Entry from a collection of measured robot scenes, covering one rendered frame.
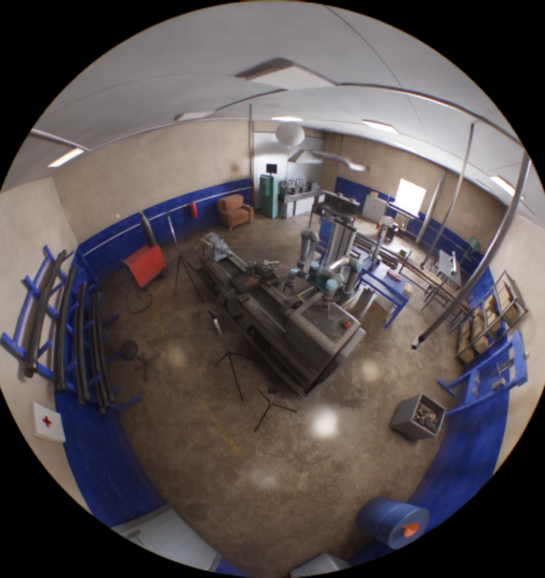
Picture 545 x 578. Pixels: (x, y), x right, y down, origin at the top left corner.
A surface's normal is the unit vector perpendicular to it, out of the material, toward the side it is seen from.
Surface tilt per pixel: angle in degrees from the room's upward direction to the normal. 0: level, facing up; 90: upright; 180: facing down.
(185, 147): 90
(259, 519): 0
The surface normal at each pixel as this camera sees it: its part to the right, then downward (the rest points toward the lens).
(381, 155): -0.75, 0.46
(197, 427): 0.03, -0.69
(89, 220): 0.66, 0.56
